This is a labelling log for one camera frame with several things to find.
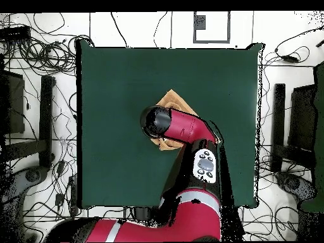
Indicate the black box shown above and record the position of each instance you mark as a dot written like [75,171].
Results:
[15,101]
[302,116]

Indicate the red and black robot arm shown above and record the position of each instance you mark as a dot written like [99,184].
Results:
[187,126]

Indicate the black stand bar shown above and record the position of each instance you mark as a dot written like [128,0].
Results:
[278,114]
[46,121]

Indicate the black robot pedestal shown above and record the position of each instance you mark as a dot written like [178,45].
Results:
[144,214]

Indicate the dark green table cloth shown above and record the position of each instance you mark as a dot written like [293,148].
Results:
[114,101]

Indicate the narrow black power strip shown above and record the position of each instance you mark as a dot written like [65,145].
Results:
[73,195]

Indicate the black power adapter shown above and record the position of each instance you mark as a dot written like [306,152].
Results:
[289,59]

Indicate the tan terry towel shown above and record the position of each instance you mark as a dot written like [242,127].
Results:
[172,97]

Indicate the grey square floor frame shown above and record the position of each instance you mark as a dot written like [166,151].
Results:
[212,41]

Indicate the grey chair base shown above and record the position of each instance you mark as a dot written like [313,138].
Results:
[296,186]
[30,177]

